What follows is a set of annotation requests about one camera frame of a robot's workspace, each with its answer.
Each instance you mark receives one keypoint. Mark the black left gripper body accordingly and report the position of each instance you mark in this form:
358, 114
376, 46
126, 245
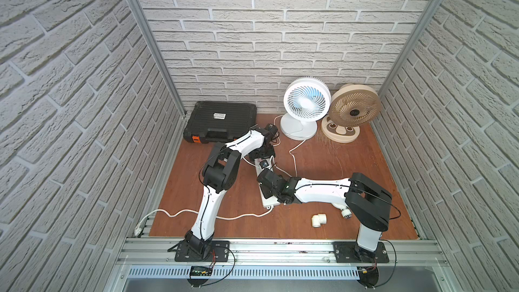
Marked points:
263, 154

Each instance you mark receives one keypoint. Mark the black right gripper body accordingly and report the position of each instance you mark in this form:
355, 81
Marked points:
269, 193

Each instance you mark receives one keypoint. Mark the white multicolour power strip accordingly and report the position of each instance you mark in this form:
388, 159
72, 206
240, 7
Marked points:
261, 164

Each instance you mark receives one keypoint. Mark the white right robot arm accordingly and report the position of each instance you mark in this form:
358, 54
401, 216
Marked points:
369, 202

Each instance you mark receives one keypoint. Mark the white pvc elbow fitting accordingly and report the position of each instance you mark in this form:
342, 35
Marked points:
318, 220

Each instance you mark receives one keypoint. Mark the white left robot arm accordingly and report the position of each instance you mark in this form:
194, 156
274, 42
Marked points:
219, 175

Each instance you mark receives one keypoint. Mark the white desk fan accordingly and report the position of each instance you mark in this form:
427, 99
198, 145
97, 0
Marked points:
306, 100

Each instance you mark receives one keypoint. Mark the beige bear desk fan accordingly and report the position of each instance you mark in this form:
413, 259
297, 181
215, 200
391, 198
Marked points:
351, 106

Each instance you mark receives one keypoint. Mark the white vent grille strip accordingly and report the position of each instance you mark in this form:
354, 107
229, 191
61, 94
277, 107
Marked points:
327, 273

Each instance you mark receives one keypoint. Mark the black plastic tool case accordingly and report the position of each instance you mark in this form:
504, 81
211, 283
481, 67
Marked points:
219, 121

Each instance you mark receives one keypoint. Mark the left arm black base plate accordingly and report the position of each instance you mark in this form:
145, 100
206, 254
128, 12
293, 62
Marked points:
216, 251

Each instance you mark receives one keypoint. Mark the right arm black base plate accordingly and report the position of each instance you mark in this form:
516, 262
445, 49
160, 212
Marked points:
361, 252

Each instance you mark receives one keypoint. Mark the aluminium mounting rail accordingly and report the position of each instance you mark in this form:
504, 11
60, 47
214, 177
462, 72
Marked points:
287, 252

